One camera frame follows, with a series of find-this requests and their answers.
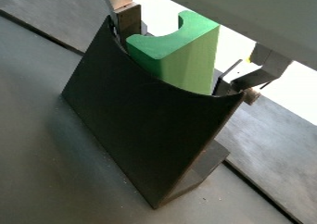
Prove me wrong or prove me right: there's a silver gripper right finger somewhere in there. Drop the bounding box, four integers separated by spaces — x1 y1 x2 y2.
212 43 291 105

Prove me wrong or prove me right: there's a green arch block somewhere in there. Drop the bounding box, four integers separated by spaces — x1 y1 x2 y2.
125 10 219 95

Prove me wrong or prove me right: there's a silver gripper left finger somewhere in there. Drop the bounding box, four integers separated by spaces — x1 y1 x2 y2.
104 0 142 46

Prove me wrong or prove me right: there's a black curved fixture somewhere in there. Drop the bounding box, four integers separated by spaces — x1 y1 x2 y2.
61 20 243 208

